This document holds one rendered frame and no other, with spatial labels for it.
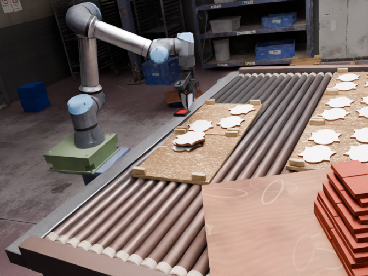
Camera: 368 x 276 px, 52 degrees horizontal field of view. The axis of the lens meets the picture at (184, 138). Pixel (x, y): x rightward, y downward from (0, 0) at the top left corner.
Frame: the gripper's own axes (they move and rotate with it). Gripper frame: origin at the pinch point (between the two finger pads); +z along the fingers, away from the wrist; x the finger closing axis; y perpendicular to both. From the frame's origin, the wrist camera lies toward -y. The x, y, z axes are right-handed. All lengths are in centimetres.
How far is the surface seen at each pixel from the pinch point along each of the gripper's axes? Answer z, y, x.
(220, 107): 5.8, 36.3, -2.8
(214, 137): 13.1, -1.7, -13.9
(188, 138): 10.9, -13.8, -6.1
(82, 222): 28, -69, 11
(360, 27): -35, 473, -62
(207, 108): 6.2, 34.5, 4.5
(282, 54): -2, 467, 51
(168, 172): 19.5, -34.9, -6.4
